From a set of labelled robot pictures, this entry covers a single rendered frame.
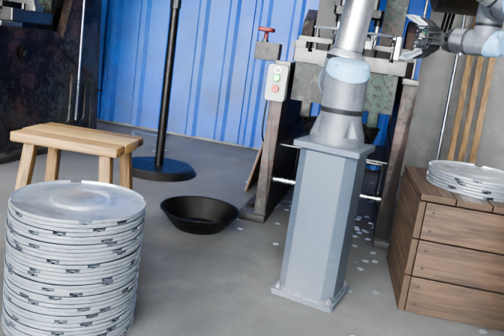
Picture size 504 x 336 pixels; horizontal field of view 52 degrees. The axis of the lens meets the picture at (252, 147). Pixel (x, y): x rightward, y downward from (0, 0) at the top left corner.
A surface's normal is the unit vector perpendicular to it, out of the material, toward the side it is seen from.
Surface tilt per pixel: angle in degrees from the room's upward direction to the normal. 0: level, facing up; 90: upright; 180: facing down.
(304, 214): 90
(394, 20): 90
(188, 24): 90
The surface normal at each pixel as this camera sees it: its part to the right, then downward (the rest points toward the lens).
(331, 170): -0.43, 0.11
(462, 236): -0.17, 0.16
